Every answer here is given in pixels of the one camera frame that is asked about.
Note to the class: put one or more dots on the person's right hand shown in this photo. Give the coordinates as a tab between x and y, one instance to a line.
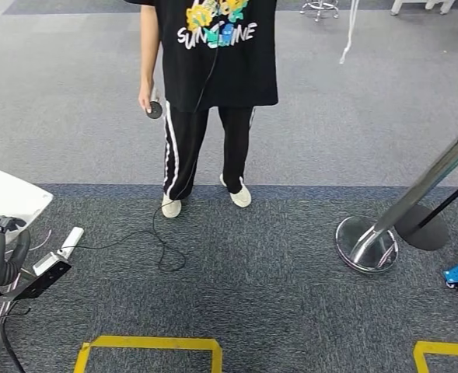
147	95

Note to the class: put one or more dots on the black round controller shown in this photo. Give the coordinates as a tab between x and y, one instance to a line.
154	109

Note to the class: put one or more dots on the white triangular plastic part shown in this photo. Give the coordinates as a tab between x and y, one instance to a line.
6	198

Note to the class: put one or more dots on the person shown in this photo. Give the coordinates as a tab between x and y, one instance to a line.
221	67

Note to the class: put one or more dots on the chrome stool base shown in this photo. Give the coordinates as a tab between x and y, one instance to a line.
320	6

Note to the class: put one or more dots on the yellow floor tape square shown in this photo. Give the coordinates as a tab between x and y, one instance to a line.
154	342

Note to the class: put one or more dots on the chrome barrier stanchion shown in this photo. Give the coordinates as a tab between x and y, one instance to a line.
364	247

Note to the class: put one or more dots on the white furniture base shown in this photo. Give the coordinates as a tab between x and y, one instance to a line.
407	5

